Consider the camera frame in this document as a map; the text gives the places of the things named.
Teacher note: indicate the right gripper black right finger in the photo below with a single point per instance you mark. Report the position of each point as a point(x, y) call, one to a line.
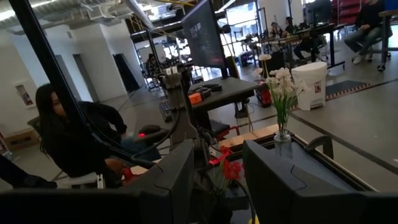
point(280, 193)

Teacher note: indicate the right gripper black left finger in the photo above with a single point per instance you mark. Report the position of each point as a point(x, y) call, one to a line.
point(168, 193)

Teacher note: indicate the yellow tulip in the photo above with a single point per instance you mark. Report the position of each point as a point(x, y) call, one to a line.
point(253, 221)

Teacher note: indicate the orange-red carnation bunch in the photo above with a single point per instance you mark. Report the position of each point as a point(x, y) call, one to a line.
point(232, 169)

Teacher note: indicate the red blossom spray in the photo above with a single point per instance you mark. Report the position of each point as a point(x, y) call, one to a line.
point(225, 151)

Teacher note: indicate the white blossom spray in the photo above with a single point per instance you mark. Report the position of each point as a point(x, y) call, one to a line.
point(264, 57)
point(283, 74)

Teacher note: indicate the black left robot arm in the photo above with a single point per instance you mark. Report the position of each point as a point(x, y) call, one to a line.
point(177, 102)

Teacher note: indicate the black computer mouse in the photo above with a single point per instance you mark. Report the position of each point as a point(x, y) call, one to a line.
point(152, 132)

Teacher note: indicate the light wooden table board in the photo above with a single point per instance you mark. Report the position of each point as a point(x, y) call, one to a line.
point(248, 135)

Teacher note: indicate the black keyboard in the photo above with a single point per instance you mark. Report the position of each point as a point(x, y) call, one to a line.
point(164, 110)

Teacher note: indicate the black red stool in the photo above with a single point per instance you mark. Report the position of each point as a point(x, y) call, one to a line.
point(219, 126)

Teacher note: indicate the white chair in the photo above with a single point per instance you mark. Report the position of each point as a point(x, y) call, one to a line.
point(81, 181)

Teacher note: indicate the black red computer case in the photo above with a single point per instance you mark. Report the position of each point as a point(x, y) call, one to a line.
point(265, 96)

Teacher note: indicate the orange cube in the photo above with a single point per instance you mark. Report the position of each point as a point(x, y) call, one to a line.
point(195, 98)

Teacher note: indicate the person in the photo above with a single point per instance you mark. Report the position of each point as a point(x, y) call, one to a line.
point(77, 140)
point(275, 29)
point(368, 18)
point(289, 28)

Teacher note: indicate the white trash bin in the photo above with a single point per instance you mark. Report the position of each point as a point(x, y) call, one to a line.
point(309, 87)

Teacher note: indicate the large black desk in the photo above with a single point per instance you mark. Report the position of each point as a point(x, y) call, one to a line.
point(230, 90)

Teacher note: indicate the black headphones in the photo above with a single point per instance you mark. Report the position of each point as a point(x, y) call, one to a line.
point(211, 87)

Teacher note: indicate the black floor mat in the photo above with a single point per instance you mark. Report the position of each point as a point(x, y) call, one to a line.
point(345, 87)

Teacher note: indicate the black leaning panel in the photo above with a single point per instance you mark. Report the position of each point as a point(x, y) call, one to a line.
point(126, 73)

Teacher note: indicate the wooden crate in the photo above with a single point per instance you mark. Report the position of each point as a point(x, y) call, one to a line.
point(21, 140)

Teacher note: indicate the black computer monitor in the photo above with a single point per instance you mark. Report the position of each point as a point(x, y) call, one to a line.
point(202, 34)

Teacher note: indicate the long black table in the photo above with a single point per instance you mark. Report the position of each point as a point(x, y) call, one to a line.
point(323, 29)

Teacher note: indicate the black frame bracket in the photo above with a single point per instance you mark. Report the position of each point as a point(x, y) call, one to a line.
point(328, 149)

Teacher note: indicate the black overhead gantry frame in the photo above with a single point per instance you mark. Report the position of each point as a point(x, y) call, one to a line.
point(38, 46)

